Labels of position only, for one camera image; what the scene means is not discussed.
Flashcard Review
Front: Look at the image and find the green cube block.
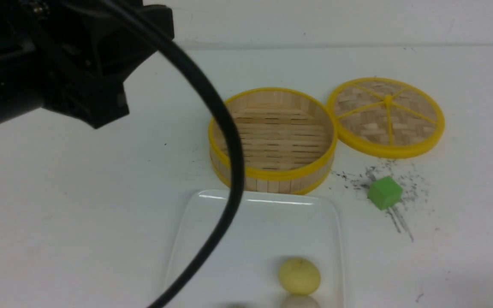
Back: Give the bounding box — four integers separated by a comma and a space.
367, 177, 403, 211

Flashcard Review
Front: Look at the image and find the black left camera cable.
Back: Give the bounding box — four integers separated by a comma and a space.
97, 0, 246, 308

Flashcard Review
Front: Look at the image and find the white rectangular plate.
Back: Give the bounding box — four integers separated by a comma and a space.
168, 192, 347, 308

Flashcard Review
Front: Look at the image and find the white steamed bun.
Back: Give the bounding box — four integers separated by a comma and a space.
223, 302, 249, 308
280, 294, 321, 308

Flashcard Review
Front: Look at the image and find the bamboo steamer lid yellow rim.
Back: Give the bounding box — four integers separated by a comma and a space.
327, 77, 445, 159

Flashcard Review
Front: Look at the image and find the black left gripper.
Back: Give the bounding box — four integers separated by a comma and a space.
0, 0, 156, 129

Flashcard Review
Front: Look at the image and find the bamboo steamer basket yellow rim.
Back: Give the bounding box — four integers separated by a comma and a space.
225, 88, 337, 195

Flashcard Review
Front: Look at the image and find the yellow steamed bun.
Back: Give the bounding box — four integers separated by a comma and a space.
278, 258, 321, 296

